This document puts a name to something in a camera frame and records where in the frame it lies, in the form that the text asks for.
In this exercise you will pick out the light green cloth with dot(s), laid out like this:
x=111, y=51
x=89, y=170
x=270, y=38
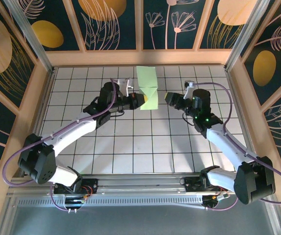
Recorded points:
x=147, y=78

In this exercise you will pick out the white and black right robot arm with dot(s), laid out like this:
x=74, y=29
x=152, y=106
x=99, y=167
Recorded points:
x=228, y=144

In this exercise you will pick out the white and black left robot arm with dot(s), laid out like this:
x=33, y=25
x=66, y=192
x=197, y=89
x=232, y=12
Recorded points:
x=66, y=137

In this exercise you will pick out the grey metal sheet panel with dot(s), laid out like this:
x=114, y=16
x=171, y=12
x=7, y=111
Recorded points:
x=140, y=220

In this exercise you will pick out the aluminium side rail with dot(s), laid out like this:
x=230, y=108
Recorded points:
x=231, y=80
x=47, y=93

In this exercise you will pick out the wooden enclosure ledge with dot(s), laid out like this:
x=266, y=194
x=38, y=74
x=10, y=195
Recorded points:
x=93, y=58

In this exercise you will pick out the long aluminium mounting rail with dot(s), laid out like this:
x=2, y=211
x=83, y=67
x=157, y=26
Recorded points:
x=140, y=182

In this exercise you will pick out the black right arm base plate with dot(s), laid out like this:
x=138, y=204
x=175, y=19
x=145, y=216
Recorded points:
x=191, y=184

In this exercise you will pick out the aluminium corner post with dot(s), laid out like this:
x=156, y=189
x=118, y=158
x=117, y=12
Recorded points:
x=248, y=34
x=29, y=34

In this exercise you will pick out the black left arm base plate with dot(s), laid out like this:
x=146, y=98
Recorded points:
x=92, y=184

